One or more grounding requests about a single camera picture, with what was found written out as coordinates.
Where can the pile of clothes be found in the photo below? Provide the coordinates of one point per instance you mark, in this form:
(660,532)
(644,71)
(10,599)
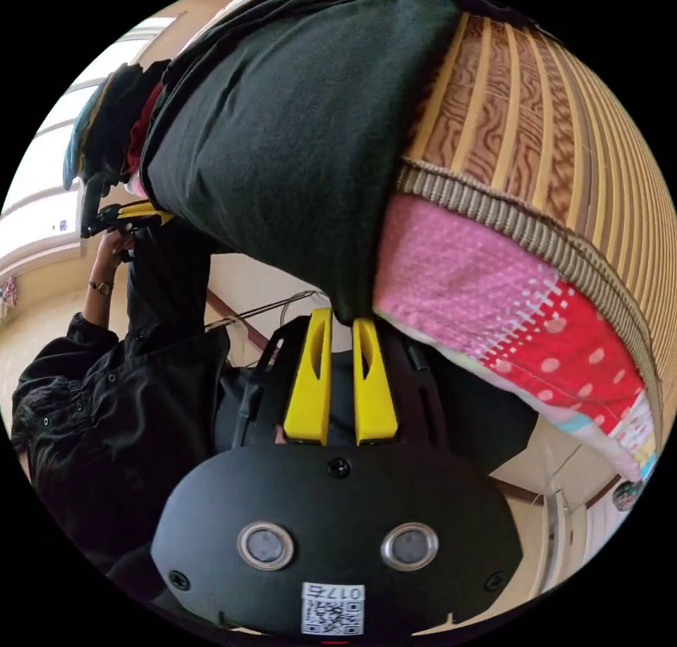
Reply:
(113,123)

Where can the black long sleeve shirt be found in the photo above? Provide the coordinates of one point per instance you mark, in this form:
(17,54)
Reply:
(275,145)

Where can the person's body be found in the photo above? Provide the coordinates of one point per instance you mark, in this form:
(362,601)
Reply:
(116,419)

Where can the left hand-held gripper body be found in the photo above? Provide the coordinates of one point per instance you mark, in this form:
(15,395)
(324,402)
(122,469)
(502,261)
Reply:
(108,220)

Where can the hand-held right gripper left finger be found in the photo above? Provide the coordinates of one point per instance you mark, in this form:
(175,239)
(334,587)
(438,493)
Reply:
(305,393)

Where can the person's left forearm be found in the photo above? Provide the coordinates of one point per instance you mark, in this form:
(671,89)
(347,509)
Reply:
(98,301)

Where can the window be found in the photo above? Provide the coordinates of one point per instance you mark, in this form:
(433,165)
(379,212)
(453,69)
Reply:
(47,192)

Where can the person's left hand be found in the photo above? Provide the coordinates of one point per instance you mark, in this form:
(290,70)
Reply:
(113,253)

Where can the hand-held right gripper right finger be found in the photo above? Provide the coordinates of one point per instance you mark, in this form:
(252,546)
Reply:
(376,398)

